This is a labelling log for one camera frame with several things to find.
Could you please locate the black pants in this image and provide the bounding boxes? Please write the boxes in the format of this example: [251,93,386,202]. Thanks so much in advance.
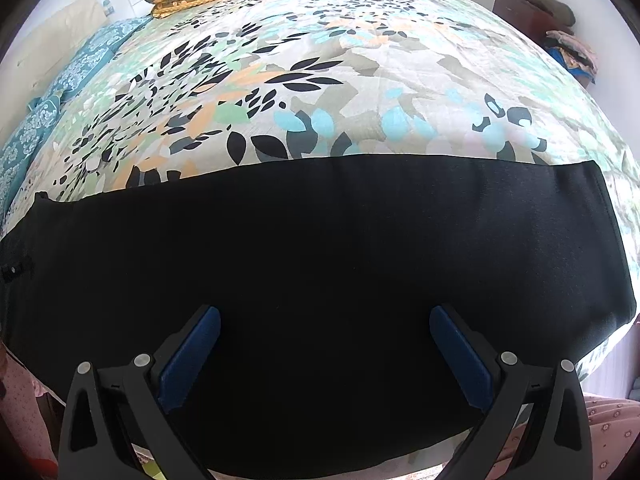
[1,155,637,478]

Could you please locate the pink dotted pajama pants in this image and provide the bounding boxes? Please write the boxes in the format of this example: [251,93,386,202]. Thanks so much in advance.
[487,393,640,480]

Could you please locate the floral bed sheet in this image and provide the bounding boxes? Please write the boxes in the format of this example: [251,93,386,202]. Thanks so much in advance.
[0,0,640,386]

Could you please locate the folded clothes pile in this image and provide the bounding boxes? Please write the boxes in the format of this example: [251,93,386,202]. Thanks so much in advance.
[544,30,599,82]

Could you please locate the near blue floral pillow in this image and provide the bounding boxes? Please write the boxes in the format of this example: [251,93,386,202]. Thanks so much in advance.
[1,90,63,220]

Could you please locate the blue floral pillow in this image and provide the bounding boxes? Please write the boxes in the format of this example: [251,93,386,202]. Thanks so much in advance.
[1,90,63,220]
[42,15,152,105]

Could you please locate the dark wooden side cabinet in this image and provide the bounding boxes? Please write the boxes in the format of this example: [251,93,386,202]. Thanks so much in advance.
[492,0,596,88]

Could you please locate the far blue floral pillow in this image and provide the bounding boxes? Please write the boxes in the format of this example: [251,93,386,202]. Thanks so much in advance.
[42,15,152,105]

